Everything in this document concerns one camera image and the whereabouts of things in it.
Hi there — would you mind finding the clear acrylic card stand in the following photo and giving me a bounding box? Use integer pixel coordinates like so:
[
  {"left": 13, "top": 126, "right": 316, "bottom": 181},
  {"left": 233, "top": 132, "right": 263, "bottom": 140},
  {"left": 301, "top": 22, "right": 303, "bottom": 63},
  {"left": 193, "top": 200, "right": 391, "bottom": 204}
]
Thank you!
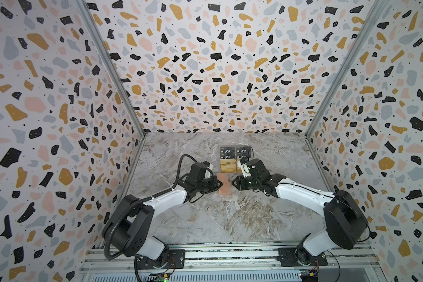
[{"left": 219, "top": 146, "right": 254, "bottom": 173}]

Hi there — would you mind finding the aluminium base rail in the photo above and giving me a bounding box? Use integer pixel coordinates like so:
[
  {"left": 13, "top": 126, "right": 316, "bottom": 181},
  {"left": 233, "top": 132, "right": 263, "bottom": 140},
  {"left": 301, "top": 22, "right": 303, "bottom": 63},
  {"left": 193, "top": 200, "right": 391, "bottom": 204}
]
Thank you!
[{"left": 77, "top": 242, "right": 386, "bottom": 282}]

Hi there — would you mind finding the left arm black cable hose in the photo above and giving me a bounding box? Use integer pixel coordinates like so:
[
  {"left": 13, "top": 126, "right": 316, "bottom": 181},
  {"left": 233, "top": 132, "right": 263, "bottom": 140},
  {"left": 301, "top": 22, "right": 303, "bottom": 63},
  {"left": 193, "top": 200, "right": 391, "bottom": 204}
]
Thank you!
[{"left": 103, "top": 154, "right": 198, "bottom": 261}]

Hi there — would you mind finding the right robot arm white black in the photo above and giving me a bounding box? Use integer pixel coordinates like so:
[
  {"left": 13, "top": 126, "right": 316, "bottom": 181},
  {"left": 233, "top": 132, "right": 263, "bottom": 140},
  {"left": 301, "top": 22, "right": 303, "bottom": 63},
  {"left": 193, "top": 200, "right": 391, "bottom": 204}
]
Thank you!
[{"left": 231, "top": 158, "right": 369, "bottom": 266}]

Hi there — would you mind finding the black VIP card rear left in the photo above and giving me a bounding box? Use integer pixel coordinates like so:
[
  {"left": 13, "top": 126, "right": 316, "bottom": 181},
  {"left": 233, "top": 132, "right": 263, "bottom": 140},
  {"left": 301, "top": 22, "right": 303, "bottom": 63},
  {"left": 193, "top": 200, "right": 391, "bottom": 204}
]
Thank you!
[{"left": 220, "top": 146, "right": 235, "bottom": 153}]

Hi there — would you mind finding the gold card front left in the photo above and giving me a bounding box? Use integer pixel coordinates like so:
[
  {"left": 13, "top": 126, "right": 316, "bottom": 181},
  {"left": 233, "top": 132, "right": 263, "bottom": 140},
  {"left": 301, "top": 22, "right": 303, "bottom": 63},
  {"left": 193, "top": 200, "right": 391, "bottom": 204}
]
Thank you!
[{"left": 220, "top": 164, "right": 236, "bottom": 173}]

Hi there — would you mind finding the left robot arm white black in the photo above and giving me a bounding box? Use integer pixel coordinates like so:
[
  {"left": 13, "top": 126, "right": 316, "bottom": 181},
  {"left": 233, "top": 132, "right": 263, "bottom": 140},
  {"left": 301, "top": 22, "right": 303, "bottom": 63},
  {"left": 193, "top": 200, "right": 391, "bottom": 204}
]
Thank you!
[{"left": 102, "top": 162, "right": 223, "bottom": 267}]

